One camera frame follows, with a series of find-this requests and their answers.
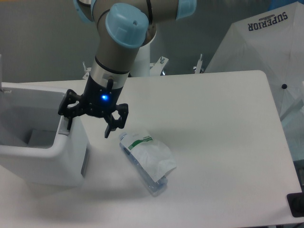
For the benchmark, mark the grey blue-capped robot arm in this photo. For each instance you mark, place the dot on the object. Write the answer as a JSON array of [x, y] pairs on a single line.
[[122, 26]]

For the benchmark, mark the white Superior umbrella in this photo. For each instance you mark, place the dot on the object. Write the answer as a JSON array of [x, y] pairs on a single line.
[[272, 42]]

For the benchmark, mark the white pedestal with metal flange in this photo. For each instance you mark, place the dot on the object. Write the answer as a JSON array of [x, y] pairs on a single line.
[[141, 65]]

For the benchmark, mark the black device at table edge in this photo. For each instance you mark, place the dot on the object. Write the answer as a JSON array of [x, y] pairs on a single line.
[[296, 204]]

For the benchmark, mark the white metal base frame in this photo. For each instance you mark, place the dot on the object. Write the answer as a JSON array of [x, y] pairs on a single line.
[[156, 69]]

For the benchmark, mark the crushed clear plastic bottle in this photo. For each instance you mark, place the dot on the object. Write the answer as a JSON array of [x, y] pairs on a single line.
[[152, 159]]

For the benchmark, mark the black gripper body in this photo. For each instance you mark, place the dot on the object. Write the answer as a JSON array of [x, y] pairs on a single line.
[[97, 100]]

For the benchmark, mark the threaded levelling bolt foot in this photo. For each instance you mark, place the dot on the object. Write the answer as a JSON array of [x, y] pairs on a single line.
[[198, 69]]

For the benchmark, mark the white push-top trash can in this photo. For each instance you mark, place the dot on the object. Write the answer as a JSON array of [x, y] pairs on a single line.
[[36, 143]]

